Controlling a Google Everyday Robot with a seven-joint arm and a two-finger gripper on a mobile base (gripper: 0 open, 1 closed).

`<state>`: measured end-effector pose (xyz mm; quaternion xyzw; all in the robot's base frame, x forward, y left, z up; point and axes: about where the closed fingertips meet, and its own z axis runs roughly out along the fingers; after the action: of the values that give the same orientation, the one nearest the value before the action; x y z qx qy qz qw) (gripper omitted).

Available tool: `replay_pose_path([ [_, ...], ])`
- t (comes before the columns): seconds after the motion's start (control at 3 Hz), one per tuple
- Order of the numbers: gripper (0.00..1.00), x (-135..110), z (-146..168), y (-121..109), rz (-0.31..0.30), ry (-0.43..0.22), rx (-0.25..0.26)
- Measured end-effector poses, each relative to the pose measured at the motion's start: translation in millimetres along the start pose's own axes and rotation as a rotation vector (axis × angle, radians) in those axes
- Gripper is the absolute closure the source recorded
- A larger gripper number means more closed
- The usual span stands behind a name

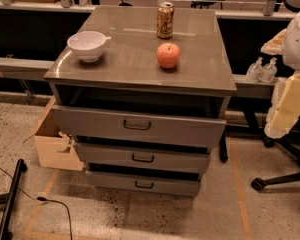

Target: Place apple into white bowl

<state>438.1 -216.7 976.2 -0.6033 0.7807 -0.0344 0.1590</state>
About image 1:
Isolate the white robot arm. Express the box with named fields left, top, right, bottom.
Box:
left=261, top=11, right=300, bottom=139

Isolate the grey drawer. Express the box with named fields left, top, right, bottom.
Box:
left=53, top=105, right=225, bottom=148
left=74, top=142, right=210, bottom=174
left=86, top=171, right=201, bottom=197

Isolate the bottom grey drawer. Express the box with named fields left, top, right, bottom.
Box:
left=86, top=171, right=201, bottom=197

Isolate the top grey drawer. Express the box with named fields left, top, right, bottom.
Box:
left=53, top=105, right=225, bottom=148

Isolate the cardboard box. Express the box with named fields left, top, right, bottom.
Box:
left=25, top=96, right=84, bottom=171

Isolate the clear sanitizer bottle left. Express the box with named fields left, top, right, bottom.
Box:
left=246, top=57, right=263, bottom=82

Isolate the grey metal shelf rail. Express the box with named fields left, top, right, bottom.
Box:
left=0, top=58, right=53, bottom=81

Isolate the white ceramic bowl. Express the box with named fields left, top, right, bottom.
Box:
left=67, top=31, right=110, bottom=62

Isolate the red apple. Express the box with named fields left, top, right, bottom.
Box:
left=157, top=43, right=181, bottom=69

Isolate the clear sanitizer bottle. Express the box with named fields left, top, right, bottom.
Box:
left=259, top=57, right=277, bottom=83
left=246, top=57, right=263, bottom=82

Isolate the black stand leg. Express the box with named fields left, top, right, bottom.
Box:
left=0, top=159, right=27, bottom=240

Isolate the black floor cable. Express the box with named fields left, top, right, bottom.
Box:
left=0, top=158, right=74, bottom=240

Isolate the middle grey drawer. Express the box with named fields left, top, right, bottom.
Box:
left=74, top=142, right=210, bottom=174

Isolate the clear sanitizer bottle right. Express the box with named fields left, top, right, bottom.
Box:
left=259, top=57, right=277, bottom=83

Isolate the gold soda can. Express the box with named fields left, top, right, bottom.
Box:
left=157, top=2, right=174, bottom=39

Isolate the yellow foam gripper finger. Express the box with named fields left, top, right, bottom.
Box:
left=264, top=71, right=300, bottom=139
left=261, top=29, right=286, bottom=55

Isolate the black office chair base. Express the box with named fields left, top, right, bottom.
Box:
left=251, top=117, right=300, bottom=192

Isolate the grey drawer cabinet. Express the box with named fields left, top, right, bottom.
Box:
left=45, top=6, right=236, bottom=183

